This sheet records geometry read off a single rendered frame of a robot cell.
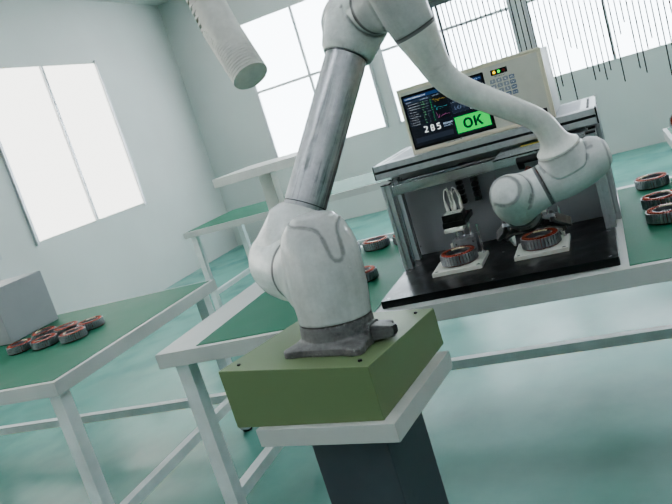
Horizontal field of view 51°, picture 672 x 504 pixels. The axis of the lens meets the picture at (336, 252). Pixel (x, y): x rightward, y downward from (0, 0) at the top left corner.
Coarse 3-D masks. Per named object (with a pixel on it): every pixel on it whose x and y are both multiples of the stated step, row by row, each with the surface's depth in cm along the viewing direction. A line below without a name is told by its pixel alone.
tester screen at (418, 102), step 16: (480, 80) 209; (416, 96) 217; (432, 96) 215; (416, 112) 218; (432, 112) 217; (448, 112) 215; (464, 112) 213; (416, 128) 219; (448, 128) 216; (480, 128) 213; (416, 144) 221
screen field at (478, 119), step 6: (468, 114) 213; (474, 114) 213; (480, 114) 212; (486, 114) 211; (456, 120) 215; (462, 120) 214; (468, 120) 214; (474, 120) 213; (480, 120) 212; (486, 120) 212; (456, 126) 215; (462, 126) 215; (468, 126) 214; (474, 126) 214; (480, 126) 213; (462, 132) 215
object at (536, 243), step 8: (528, 232) 208; (536, 232) 207; (544, 232) 206; (552, 232) 199; (520, 240) 204; (528, 240) 200; (536, 240) 199; (544, 240) 198; (552, 240) 198; (560, 240) 200; (528, 248) 201; (536, 248) 199; (544, 248) 199
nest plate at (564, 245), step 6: (564, 240) 202; (552, 246) 199; (558, 246) 198; (564, 246) 196; (516, 252) 205; (522, 252) 203; (528, 252) 201; (534, 252) 199; (540, 252) 197; (546, 252) 197; (552, 252) 196; (558, 252) 196; (516, 258) 200; (522, 258) 199; (528, 258) 199
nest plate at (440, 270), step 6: (480, 252) 217; (486, 252) 215; (480, 258) 210; (486, 258) 212; (438, 264) 218; (468, 264) 208; (474, 264) 206; (480, 264) 204; (438, 270) 211; (444, 270) 209; (450, 270) 207; (456, 270) 207; (462, 270) 206; (468, 270) 205; (432, 276) 210; (438, 276) 209
